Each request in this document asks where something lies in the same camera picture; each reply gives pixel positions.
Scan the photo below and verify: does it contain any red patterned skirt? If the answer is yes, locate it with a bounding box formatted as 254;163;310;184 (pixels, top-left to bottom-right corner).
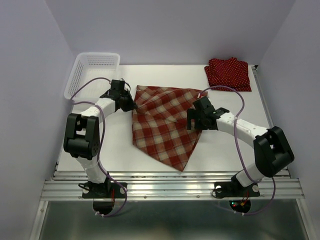
131;85;202;172

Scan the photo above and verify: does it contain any red polka dot skirt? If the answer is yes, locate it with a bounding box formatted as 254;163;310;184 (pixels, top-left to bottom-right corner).
226;75;252;92
204;57;249;87

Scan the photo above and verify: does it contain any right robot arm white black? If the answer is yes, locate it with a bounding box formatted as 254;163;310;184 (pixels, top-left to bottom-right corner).
187;96;295;199

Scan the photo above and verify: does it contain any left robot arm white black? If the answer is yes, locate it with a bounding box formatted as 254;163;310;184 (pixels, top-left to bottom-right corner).
63;79;137;199

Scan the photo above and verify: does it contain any white plastic basket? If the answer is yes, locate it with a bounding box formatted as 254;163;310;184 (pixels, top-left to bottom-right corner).
64;52;121;102

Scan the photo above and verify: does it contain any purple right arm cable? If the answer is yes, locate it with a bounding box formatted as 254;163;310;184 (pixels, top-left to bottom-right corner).
199;86;276;218

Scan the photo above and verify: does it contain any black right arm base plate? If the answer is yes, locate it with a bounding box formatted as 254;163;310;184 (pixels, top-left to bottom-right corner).
211;181;260;199

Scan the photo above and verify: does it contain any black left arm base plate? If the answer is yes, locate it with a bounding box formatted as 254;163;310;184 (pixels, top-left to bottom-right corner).
81;182;125;199

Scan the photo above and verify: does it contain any aluminium rail frame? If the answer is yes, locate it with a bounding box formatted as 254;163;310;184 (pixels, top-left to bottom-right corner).
28;64;315;240

